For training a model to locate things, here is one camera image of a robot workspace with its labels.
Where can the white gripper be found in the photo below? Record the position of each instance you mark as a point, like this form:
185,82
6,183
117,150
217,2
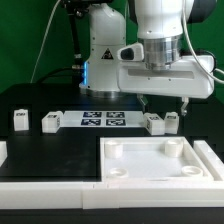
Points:
185,78

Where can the white square table top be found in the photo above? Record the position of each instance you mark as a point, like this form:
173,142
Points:
151,159

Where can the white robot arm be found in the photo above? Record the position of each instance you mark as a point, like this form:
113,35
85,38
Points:
155,64

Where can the white sheet with tags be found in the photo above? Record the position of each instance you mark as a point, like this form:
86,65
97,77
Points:
103,119

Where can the white U-shaped obstacle fence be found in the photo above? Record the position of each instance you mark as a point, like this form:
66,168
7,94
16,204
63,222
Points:
119,193

